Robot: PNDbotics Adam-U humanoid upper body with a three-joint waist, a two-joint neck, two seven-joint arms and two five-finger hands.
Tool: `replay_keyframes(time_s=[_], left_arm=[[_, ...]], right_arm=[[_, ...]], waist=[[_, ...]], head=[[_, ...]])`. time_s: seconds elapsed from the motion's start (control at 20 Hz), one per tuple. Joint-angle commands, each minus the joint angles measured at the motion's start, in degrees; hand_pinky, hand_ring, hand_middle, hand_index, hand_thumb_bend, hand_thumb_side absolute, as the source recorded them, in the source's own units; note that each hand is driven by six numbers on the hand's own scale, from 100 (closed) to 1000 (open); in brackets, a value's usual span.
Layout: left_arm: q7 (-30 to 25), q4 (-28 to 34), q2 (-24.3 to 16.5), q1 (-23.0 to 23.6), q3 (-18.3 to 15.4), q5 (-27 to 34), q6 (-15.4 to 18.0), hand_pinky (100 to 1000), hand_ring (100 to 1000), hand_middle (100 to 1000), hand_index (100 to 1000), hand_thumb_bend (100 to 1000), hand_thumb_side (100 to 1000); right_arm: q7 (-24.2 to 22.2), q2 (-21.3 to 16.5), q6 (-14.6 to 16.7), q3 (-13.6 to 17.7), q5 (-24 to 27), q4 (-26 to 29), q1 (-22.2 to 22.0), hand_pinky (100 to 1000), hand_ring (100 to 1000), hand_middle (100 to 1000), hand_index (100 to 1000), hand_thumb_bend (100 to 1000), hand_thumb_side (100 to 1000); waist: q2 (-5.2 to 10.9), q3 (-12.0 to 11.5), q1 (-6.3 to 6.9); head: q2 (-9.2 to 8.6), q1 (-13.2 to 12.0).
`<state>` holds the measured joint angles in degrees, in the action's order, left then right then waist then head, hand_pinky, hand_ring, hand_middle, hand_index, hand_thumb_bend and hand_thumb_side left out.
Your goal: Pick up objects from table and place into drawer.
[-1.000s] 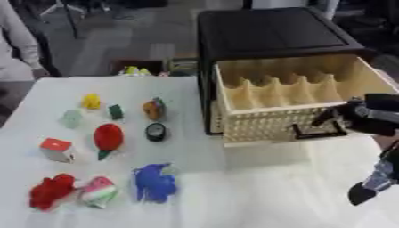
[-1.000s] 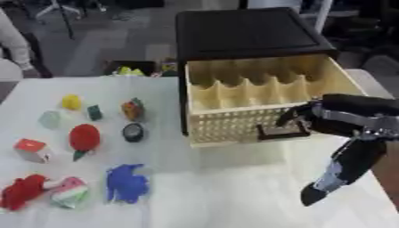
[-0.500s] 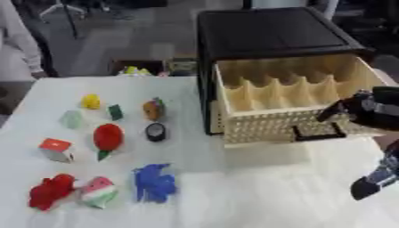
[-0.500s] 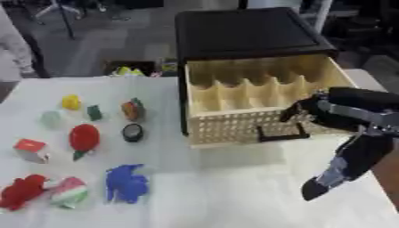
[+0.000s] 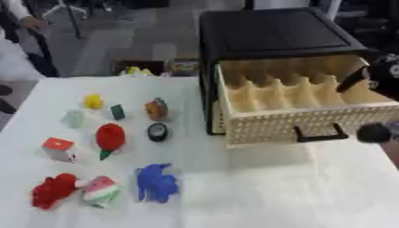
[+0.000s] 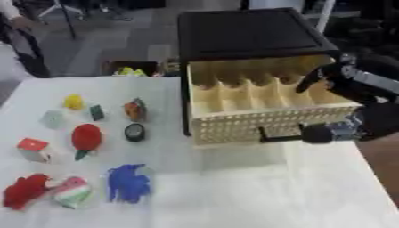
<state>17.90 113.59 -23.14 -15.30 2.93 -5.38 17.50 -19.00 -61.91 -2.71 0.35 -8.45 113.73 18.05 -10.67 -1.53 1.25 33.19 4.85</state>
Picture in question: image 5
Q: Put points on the dark green block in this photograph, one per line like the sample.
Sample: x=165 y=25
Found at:
x=118 y=112

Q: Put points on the black round tape roll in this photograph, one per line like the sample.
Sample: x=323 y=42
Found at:
x=157 y=132

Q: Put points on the red soft toy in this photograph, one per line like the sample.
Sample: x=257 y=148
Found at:
x=53 y=190

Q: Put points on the dark box with items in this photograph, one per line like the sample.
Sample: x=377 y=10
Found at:
x=156 y=67

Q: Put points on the orange toy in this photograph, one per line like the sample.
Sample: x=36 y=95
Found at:
x=156 y=109

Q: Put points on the watermelon slice toy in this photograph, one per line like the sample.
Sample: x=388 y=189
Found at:
x=101 y=191

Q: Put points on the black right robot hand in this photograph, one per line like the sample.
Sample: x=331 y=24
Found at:
x=387 y=75

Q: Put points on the pale green block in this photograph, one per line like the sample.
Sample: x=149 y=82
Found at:
x=74 y=118

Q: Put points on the person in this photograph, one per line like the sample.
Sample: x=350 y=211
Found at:
x=21 y=14

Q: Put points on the red and white box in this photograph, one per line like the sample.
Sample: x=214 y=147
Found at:
x=59 y=149

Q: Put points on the black cabinet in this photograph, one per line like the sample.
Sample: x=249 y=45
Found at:
x=270 y=32

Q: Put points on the blue soft toy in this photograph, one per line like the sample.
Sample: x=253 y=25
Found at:
x=156 y=183

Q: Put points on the pale compartment drawer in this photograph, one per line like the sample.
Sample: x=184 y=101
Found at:
x=291 y=118

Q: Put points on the red strawberry toy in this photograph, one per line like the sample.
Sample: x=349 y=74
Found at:
x=110 y=138

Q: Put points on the yellow toy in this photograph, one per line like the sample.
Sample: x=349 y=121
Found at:
x=93 y=101

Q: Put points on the white chair base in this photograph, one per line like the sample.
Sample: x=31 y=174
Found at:
x=65 y=9

